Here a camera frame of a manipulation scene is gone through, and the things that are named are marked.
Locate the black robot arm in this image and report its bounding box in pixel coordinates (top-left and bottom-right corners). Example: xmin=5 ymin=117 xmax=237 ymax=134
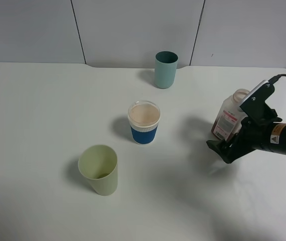
xmin=206 ymin=101 xmax=286 ymax=164

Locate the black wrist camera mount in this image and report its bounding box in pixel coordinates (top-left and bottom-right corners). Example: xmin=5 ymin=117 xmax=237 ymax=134
xmin=239 ymin=80 xmax=275 ymax=120

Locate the teal plastic cup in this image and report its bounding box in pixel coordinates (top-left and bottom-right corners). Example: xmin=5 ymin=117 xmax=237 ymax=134
xmin=154 ymin=51 xmax=178 ymax=89

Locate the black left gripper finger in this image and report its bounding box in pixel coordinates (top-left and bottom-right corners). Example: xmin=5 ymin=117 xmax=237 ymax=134
xmin=206 ymin=140 xmax=238 ymax=164

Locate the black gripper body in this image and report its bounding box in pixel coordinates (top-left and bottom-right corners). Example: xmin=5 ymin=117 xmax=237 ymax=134
xmin=235 ymin=102 xmax=282 ymax=158

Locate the clear plastic drink bottle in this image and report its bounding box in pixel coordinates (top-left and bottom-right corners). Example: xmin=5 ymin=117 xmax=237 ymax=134
xmin=211 ymin=89 xmax=249 ymax=141

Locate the light green plastic cup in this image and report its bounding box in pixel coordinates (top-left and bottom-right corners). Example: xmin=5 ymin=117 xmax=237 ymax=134
xmin=78 ymin=145 xmax=118 ymax=196

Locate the glass cup blue sleeve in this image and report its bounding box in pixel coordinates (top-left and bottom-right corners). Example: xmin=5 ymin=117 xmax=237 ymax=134
xmin=127 ymin=100 xmax=161 ymax=145

